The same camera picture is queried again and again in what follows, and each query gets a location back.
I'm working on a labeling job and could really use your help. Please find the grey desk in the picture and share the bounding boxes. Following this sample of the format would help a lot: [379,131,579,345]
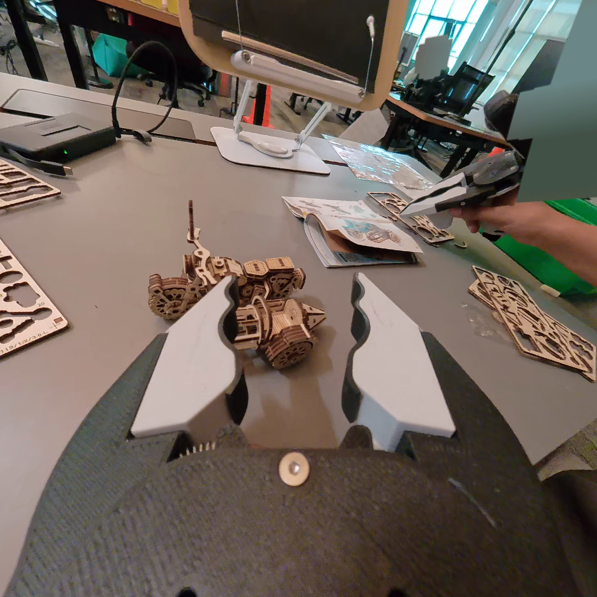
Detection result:
[0,72,597,467]

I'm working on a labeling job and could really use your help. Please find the person's right forearm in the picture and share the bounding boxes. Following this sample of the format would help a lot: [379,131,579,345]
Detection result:
[508,201,597,286]

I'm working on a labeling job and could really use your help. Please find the orange cone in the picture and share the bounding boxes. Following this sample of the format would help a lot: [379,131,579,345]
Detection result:
[251,84,274,127]

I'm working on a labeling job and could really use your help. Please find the green bag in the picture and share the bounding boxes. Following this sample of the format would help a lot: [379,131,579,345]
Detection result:
[91,33,141,78]

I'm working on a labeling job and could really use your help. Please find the thin white wire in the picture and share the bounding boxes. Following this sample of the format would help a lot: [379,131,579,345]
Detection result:
[364,15,377,91]

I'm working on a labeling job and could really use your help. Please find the instruction booklet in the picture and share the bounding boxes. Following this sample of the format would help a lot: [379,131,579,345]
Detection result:
[282,196,423,269]

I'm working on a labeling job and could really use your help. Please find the wooden puzzle sheet narrow cutouts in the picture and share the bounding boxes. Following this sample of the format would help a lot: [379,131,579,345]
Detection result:
[0,159,62,214]

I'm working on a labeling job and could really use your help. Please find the black usb cable plug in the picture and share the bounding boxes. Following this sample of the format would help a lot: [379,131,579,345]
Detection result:
[0,142,74,178]

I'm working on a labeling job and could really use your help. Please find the person's right hand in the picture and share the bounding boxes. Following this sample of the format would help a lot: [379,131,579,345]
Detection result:
[450,203,518,238]

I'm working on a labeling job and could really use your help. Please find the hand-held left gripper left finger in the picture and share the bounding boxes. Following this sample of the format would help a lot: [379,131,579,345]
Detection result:
[131,274,249,445]

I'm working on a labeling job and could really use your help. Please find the small clear plastic bag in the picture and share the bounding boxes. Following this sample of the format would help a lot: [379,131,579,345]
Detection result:
[461,302,507,337]

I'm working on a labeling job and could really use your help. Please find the white screen stand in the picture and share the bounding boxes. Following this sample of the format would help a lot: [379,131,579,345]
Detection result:
[210,30,370,176]

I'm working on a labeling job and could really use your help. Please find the wooden puzzle sheet gear cutouts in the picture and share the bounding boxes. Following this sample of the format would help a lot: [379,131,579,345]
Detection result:
[0,238,71,359]

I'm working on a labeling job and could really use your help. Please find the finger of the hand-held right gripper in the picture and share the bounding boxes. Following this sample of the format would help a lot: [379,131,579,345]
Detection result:
[403,173,470,209]
[400,195,473,230]

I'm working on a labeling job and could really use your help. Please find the black framed table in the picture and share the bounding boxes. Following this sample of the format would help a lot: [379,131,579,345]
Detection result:
[5,0,183,90]

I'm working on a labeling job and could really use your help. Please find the wooden background table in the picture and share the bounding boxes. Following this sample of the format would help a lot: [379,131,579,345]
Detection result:
[386,92,510,178]

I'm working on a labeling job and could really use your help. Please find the beige framed screen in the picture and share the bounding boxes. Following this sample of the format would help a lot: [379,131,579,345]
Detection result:
[177,0,410,113]

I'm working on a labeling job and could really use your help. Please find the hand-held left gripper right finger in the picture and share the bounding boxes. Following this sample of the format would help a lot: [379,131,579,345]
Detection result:
[341,273,456,454]

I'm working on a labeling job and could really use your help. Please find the wooden puzzle sheet round cutouts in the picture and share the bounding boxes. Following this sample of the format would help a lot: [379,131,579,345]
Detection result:
[367,190,455,246]

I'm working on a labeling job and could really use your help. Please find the wooden motorcycle sidecar model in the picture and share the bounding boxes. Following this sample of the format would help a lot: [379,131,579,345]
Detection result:
[148,200,327,370]

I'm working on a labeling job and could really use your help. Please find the black box device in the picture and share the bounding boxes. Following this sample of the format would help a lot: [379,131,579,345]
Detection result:
[0,113,117,164]

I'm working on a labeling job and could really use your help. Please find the black braided cable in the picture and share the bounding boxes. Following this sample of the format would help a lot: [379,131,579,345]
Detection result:
[113,40,179,143]

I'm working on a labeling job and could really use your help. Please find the black office chair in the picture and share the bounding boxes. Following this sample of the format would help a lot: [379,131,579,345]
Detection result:
[445,61,496,117]

